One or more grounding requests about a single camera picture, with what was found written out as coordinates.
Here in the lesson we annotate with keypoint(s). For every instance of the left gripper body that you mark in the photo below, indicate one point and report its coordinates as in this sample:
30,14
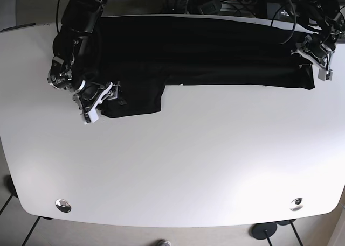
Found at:
319,45

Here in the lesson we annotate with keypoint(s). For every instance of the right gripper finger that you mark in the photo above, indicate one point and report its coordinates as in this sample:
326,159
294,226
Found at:
118,97

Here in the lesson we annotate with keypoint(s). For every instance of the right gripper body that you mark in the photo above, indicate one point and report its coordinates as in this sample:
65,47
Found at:
86,94

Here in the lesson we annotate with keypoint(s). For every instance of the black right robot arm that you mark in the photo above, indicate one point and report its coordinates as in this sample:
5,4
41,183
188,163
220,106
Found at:
78,22

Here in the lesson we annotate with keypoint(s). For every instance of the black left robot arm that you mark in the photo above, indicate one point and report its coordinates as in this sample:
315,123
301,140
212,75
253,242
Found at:
298,12

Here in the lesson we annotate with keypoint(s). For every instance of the black power adapter box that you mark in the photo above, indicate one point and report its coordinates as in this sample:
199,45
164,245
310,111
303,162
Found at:
273,11

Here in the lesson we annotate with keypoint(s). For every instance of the left silver table grommet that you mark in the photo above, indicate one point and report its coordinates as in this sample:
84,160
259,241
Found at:
63,206

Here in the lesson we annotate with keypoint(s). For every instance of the silver table grommet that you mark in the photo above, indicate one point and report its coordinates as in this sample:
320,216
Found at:
63,206
296,204

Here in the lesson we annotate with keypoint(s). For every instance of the left grey shoe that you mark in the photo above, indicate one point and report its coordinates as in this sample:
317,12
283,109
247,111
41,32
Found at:
163,243

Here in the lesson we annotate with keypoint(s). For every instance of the right silver table grommet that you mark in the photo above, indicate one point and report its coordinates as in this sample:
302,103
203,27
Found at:
296,204

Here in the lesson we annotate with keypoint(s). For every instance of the black round stand base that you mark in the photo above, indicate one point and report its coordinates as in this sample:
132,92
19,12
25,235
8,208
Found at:
263,231

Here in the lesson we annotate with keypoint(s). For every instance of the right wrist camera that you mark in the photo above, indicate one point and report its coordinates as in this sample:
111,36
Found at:
90,117

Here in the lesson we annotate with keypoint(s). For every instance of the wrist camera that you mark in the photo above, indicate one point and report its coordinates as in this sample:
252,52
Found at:
325,75
90,117

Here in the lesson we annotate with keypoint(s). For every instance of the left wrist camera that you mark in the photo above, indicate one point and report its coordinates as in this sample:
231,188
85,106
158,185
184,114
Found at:
325,75

